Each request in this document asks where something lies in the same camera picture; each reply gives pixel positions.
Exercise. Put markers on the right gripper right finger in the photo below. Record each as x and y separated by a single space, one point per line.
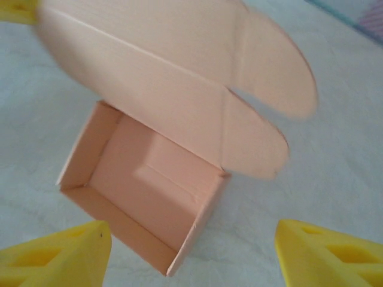
314 257

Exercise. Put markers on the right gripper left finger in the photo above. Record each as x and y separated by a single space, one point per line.
68 263

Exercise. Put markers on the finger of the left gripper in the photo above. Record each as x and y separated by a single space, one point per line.
15 10

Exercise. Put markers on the pink paper box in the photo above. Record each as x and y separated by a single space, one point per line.
167 89

